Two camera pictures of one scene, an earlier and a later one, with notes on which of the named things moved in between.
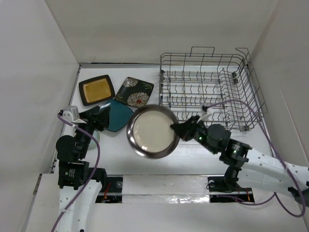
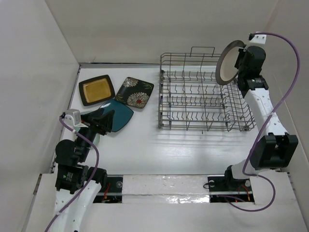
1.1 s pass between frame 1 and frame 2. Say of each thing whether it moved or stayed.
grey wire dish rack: stayed
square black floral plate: stayed
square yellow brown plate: stayed
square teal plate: stayed
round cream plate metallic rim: moved
